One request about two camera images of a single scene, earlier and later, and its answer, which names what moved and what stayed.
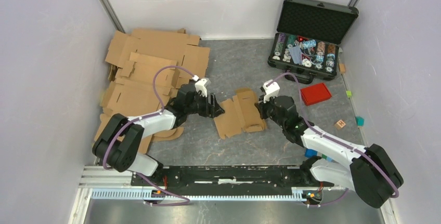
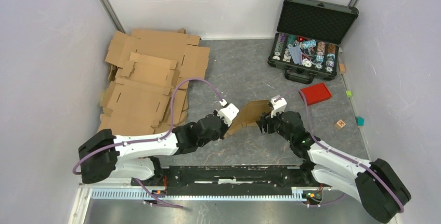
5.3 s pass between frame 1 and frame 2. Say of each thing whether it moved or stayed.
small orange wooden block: stayed
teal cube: stayed
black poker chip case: stayed
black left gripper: moved
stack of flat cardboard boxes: stayed
